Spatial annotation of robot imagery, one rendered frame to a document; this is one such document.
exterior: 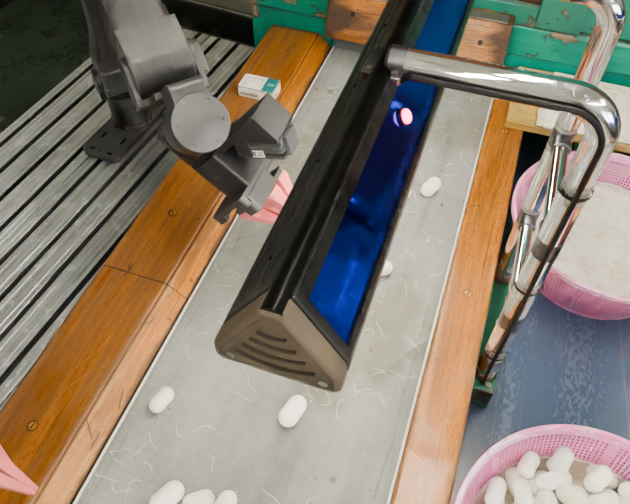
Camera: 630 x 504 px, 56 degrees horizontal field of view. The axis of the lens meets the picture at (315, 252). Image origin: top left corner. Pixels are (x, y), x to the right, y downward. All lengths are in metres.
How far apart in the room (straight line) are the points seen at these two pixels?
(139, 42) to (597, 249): 0.63
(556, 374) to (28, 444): 0.62
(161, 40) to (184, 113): 0.11
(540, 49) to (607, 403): 0.56
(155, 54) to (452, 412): 0.49
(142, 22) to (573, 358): 0.65
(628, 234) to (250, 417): 0.57
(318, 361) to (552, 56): 0.84
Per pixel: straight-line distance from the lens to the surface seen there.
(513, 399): 0.79
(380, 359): 0.71
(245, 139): 0.62
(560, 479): 0.70
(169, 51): 0.67
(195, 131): 0.59
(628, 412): 0.84
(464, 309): 0.73
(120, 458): 0.69
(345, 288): 0.35
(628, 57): 1.09
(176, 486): 0.64
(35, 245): 0.98
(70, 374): 0.72
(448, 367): 0.69
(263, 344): 0.33
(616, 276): 0.87
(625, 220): 0.94
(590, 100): 0.45
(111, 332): 0.73
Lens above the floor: 1.36
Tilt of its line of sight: 52 degrees down
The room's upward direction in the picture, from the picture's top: straight up
